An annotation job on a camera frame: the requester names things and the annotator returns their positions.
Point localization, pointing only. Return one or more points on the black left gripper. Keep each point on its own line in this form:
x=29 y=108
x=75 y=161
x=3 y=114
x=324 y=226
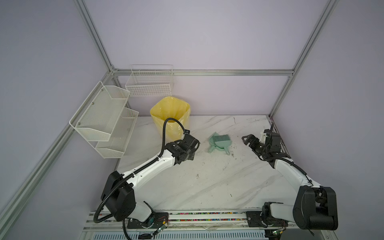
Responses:
x=191 y=154

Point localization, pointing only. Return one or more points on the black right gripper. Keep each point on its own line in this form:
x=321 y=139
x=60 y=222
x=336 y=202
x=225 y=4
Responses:
x=255 y=140

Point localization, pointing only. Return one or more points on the green hand brush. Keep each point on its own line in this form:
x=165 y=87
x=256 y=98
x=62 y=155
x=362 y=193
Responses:
x=224 y=142

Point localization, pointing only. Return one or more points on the green plastic dustpan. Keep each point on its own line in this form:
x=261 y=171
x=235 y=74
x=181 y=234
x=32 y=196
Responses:
x=213 y=145

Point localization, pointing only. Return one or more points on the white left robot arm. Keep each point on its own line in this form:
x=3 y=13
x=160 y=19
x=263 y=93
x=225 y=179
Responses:
x=118 y=198

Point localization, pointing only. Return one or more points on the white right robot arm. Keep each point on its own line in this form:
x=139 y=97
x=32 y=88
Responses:
x=315 y=206

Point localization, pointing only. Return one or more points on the yellow lined trash bin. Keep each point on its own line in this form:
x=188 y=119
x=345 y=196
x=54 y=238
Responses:
x=171 y=107

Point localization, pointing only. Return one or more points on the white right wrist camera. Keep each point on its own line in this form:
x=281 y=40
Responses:
x=266 y=136

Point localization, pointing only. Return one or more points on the white wire wall basket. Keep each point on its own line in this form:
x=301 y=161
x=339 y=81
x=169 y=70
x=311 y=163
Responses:
x=150 y=81

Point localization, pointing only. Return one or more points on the white mesh wall shelf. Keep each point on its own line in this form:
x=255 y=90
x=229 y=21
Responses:
x=105 y=121

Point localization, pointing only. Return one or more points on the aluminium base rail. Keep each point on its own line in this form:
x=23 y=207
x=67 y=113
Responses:
x=201 y=225

